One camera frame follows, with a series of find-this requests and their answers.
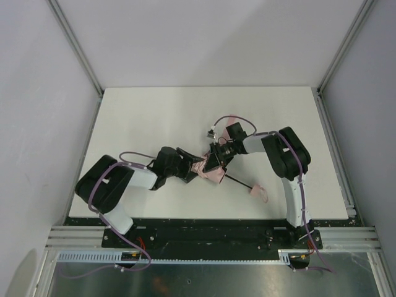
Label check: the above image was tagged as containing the pink folding umbrella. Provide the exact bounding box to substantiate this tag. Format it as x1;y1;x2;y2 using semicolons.
192;114;269;203

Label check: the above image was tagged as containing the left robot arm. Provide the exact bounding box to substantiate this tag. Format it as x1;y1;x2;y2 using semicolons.
75;147;204;235

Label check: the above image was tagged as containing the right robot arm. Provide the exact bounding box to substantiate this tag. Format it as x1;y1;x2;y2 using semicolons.
199;123;313;241

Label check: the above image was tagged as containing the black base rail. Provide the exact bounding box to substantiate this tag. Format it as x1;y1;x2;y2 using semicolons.
101;218;323;260

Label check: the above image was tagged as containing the grey cable duct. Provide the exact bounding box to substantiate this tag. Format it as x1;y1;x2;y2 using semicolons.
58;250;309;265

